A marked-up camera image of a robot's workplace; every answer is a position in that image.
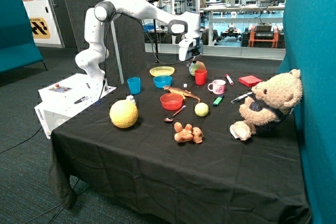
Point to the blue plastic bowl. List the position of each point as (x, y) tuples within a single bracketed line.
[(161, 81)]

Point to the small yellow-green ball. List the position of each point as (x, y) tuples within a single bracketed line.
[(201, 109)]

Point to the small orange plush toy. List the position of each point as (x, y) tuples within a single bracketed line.
[(188, 133)]

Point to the blue plastic cup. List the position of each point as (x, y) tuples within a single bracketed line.
[(134, 84)]

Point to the red plastic cup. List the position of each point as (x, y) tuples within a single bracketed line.
[(200, 76)]

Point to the large yellow ball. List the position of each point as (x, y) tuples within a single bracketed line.
[(123, 114)]

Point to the yellow plastic bowl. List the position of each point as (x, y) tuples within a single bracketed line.
[(162, 71)]

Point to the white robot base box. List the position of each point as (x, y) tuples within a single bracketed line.
[(57, 100)]

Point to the teal partition wall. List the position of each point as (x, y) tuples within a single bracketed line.
[(309, 27)]

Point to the red square box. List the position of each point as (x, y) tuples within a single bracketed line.
[(249, 81)]

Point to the green highlighter pen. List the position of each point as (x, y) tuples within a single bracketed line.
[(218, 100)]

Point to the black tablecloth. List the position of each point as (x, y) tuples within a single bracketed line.
[(221, 180)]

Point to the large beige teddy bear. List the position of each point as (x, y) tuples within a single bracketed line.
[(270, 103)]

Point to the red plastic bowl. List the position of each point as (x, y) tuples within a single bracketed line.
[(171, 101)]

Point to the pink mug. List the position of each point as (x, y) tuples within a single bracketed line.
[(217, 87)]

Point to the red white marker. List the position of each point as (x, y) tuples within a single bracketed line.
[(229, 79)]

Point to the black pen on base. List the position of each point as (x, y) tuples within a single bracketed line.
[(81, 100)]

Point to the orange toy lizard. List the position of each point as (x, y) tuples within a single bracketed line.
[(183, 93)]

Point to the dark grey partition panel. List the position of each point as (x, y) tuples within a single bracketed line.
[(127, 55)]

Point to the teal sofa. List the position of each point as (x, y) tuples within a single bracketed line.
[(18, 48)]

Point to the metal spoon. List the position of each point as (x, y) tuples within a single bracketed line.
[(171, 118)]

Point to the pastel multicolour ball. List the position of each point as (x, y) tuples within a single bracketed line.
[(194, 66)]

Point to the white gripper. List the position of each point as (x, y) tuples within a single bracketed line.
[(190, 49)]

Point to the small white bottle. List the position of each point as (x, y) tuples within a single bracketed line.
[(131, 98)]

